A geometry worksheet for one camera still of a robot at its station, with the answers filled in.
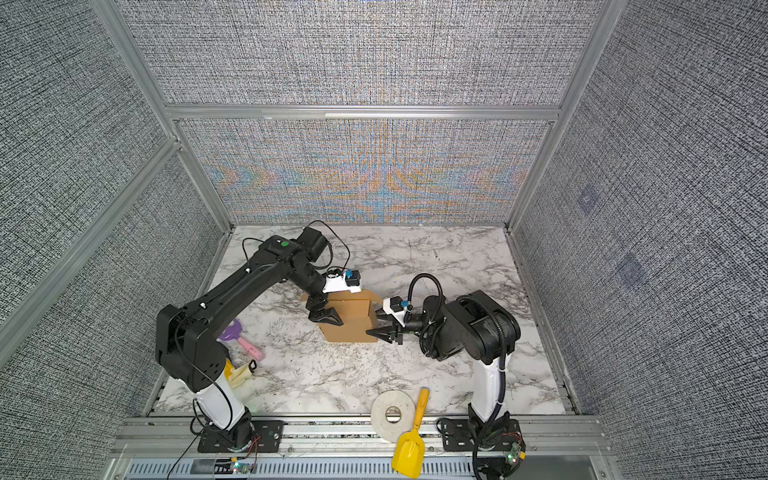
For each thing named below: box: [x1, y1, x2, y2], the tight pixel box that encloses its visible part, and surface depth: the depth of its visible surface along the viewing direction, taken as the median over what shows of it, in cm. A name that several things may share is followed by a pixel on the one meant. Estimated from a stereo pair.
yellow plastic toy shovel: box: [392, 387, 430, 478], surface depth 72 cm
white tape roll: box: [371, 390, 416, 443], surface depth 78 cm
